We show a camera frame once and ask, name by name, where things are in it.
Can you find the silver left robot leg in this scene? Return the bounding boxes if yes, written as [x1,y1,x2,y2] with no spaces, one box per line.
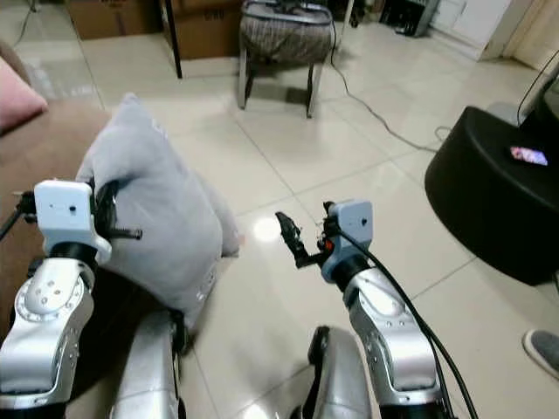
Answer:
[112,309,186,419]

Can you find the black floor device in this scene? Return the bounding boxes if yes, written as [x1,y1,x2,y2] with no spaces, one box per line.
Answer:
[379,0,438,37]

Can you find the silver robot leg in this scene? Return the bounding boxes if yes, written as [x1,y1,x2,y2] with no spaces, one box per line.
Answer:
[112,309,186,419]
[293,326,373,419]

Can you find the white cabinet door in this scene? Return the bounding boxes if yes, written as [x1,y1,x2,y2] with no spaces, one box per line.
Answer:
[435,0,527,59]

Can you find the silver right robot leg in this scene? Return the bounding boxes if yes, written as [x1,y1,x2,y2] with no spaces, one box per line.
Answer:
[293,326,373,419]

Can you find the thin grey floor cable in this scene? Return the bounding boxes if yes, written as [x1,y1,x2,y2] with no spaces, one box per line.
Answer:
[328,22,448,155]

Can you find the pink pillow with cartoon print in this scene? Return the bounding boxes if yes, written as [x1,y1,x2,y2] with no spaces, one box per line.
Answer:
[0,57,50,134]

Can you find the black metal desk leg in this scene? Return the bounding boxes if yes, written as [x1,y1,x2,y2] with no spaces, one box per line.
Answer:
[159,0,185,80]

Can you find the smartphone with lit screen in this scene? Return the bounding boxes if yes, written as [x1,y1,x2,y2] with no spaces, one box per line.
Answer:
[508,145,552,168]

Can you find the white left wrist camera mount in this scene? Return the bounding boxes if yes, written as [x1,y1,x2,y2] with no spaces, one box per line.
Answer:
[34,178,114,264]

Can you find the black round ottoman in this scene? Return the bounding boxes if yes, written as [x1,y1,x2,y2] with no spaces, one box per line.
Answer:
[424,104,559,286]

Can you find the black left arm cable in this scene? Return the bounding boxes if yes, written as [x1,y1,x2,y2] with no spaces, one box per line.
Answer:
[0,192,38,242]

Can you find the grey shoe of person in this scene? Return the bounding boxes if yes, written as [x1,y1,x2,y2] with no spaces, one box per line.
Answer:
[523,329,559,381]

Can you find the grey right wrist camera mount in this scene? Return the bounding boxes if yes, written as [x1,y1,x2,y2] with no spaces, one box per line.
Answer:
[321,198,376,283]

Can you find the brown cardboard box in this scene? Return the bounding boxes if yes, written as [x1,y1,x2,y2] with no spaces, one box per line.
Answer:
[65,0,165,41]
[176,0,246,61]

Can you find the grey pillow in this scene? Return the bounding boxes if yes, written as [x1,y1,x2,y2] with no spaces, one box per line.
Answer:
[74,92,242,329]

